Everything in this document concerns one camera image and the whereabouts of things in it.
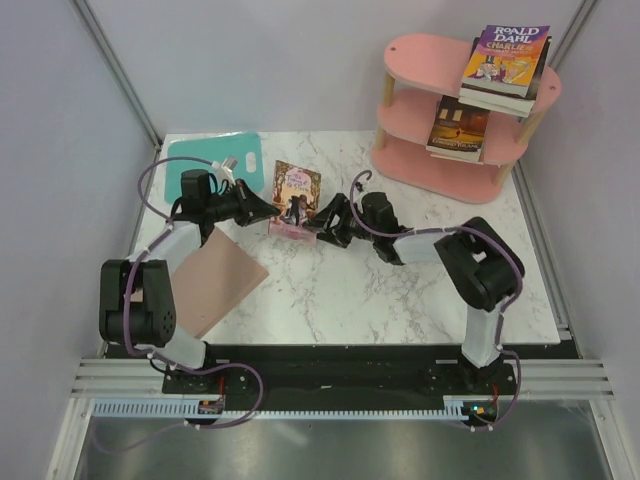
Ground Roald Dahl Charlie book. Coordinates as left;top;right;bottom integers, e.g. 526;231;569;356
462;25;549;98

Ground dark orange Edward Bulane book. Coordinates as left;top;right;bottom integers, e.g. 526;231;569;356
425;96;490;158

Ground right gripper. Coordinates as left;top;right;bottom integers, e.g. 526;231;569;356
303;192;379;249

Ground Nineteen Eighty-Four book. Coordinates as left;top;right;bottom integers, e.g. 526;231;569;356
458;97;533;118

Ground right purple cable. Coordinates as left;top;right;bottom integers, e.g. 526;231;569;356
349;171;525;431

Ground pink three-tier shelf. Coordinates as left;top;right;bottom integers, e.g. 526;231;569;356
372;33;562;204

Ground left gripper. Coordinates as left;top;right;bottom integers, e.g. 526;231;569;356
204;179;279;228

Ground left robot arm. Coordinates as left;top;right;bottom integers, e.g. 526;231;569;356
99;169;279;393

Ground teal plastic file folder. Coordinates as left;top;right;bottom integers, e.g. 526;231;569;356
164;132;265;204

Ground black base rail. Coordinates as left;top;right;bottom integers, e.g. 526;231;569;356
162;345;516;410

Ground Hamlet red cover book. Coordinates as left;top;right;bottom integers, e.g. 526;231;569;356
429;151;482;164

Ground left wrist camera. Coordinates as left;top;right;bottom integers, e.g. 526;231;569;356
211;156;238;190

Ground purple illustrated children's book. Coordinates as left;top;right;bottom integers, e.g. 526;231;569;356
268;160;321;244

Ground white slotted cable duct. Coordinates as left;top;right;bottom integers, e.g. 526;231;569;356
92;398;489;421

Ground brown cardboard file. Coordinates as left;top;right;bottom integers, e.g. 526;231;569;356
171;229;268;339

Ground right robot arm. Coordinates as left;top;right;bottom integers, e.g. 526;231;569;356
302;192;525;394

